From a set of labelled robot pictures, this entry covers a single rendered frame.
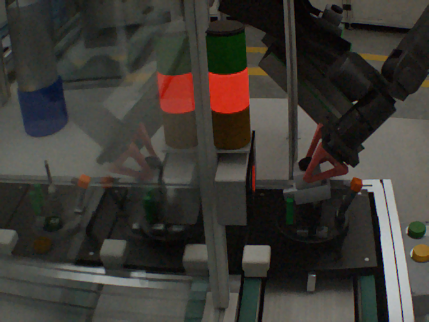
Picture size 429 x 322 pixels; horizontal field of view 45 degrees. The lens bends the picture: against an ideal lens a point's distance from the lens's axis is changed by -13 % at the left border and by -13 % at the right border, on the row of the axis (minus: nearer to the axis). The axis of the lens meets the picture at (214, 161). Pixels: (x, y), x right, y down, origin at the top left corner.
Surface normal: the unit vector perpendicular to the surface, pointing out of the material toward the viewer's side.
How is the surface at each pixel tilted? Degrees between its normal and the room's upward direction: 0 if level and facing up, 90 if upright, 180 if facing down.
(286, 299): 0
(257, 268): 90
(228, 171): 0
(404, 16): 90
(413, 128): 0
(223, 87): 90
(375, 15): 90
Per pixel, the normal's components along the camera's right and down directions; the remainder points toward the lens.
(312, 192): -0.13, 0.51
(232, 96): 0.18, 0.51
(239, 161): -0.07, -0.84
